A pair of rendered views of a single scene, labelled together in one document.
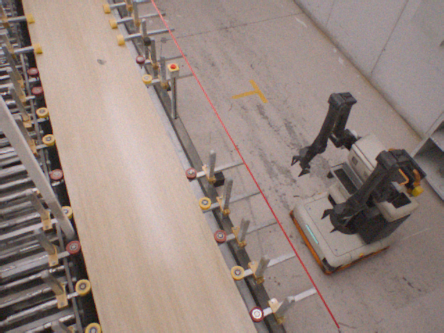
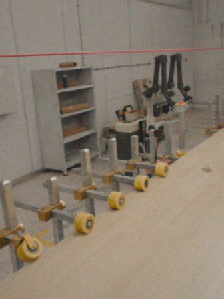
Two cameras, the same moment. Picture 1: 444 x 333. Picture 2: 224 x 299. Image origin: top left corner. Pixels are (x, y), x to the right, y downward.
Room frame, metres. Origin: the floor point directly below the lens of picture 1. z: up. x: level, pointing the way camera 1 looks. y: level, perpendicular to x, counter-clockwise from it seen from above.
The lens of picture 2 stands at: (3.78, 2.54, 1.60)
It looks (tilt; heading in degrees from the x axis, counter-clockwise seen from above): 15 degrees down; 244
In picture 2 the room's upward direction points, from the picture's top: 4 degrees counter-clockwise
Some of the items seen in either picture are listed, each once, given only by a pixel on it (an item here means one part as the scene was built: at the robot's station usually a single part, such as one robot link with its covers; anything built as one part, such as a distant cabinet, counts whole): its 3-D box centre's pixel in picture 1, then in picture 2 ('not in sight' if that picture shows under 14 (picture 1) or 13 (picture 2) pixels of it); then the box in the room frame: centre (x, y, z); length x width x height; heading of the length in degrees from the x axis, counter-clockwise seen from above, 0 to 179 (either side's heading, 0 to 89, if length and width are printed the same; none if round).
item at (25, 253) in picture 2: not in sight; (29, 249); (3.62, 1.40, 0.93); 0.09 x 0.08 x 0.09; 119
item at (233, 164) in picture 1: (216, 170); (202, 131); (1.54, 0.00, 0.83); 0.43 x 0.03 x 0.04; 119
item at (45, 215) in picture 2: not in sight; (52, 209); (3.46, 1.15, 0.95); 0.14 x 0.06 x 0.05; 29
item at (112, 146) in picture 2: (137, 23); (114, 177); (3.00, 0.89, 0.93); 0.04 x 0.04 x 0.48; 29
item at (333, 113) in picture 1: (327, 125); (164, 75); (1.55, -0.62, 1.40); 0.11 x 0.06 x 0.43; 29
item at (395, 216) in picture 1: (369, 197); (136, 136); (1.63, -1.20, 0.59); 0.55 x 0.34 x 0.83; 29
